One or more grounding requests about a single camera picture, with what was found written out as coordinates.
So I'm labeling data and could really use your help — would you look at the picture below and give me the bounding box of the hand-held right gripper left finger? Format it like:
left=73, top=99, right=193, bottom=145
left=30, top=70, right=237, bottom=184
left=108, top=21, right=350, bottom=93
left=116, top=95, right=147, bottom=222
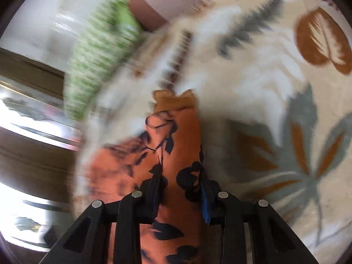
left=38, top=168, right=166, bottom=264

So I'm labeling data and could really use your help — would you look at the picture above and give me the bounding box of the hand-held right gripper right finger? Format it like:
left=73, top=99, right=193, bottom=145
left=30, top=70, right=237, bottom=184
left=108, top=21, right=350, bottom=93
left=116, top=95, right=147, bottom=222
left=199, top=168, right=319, bottom=264

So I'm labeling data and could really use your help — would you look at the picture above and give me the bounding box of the orange black-printed garment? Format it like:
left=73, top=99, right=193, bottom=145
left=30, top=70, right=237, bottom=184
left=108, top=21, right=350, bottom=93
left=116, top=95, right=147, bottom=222
left=80, top=89, right=218, bottom=264

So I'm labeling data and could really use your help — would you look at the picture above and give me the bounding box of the beige leaf-print blanket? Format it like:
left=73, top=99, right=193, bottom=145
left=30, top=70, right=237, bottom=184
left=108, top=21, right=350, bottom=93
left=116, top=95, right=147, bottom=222
left=64, top=0, right=352, bottom=264

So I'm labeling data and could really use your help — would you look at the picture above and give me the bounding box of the green patterned cloth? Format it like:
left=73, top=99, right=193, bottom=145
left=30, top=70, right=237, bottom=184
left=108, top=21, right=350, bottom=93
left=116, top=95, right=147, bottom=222
left=64, top=0, right=143, bottom=120

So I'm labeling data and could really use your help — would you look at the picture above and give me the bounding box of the pink pillow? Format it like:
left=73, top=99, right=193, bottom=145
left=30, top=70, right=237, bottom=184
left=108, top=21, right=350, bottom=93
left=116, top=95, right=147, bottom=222
left=128, top=0, right=264, bottom=31

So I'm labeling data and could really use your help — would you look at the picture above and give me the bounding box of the brown wooden window frame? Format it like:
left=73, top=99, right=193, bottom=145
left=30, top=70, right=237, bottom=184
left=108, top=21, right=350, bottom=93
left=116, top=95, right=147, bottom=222
left=0, top=47, right=83, bottom=215

